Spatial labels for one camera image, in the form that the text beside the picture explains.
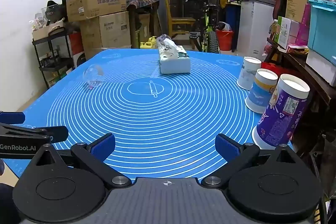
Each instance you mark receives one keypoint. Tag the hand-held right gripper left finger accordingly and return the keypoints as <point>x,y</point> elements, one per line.
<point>103,147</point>

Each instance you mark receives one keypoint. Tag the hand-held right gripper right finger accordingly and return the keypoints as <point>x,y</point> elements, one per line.
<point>227,147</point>

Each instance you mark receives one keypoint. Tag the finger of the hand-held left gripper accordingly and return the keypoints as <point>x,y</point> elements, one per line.
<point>11,118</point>
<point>56,134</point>

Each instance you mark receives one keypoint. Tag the clear plastic cup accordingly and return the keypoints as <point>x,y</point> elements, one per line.
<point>92,77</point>

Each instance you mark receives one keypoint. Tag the yellow banded paper cup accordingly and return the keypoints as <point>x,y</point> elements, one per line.
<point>261,94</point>

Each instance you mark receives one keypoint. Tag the purple paper cup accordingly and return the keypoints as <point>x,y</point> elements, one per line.
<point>281,113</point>

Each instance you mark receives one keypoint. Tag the white blue paper cup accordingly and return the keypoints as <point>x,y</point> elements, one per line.
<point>248,74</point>

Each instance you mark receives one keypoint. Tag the black metal shelf rack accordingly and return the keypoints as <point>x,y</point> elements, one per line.
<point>52,66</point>

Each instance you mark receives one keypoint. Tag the blue silicone baking mat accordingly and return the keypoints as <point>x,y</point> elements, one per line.
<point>168,113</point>

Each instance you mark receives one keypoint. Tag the red white box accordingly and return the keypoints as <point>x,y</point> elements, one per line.
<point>76,49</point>

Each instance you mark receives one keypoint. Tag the shallow cardboard tray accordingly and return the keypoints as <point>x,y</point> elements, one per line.
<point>46,29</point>

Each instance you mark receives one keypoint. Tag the white tissue pack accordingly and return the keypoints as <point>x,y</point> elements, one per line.
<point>174,64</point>

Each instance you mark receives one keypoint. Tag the red plastic bucket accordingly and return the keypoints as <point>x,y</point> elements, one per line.
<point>225,39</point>

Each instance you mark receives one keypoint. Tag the dark wooden shelf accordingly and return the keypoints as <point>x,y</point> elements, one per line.
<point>296,64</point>

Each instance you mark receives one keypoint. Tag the yellow oil jug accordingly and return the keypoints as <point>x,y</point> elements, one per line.
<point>149,43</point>

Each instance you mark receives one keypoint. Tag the black plush toy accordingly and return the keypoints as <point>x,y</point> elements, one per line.
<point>54,12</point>

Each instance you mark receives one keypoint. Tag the large plain cardboard box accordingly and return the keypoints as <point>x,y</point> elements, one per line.
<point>113,29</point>

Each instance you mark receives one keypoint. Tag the white chest freezer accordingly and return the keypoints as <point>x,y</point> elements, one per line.
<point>253,24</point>

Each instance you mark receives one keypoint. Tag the black green bicycle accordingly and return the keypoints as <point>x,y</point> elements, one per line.
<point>207,19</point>

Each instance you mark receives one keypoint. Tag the green white carton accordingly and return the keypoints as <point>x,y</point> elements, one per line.
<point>286,31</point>

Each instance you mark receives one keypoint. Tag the wooden chair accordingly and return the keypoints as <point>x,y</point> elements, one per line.
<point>181,21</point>

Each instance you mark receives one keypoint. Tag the pink box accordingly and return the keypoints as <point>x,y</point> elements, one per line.
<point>304,27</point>

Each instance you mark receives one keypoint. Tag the dark wooden side table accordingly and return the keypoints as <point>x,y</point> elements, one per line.
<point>143,5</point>

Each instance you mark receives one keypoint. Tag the light blue storage bin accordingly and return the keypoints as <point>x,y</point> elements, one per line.
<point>321,27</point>

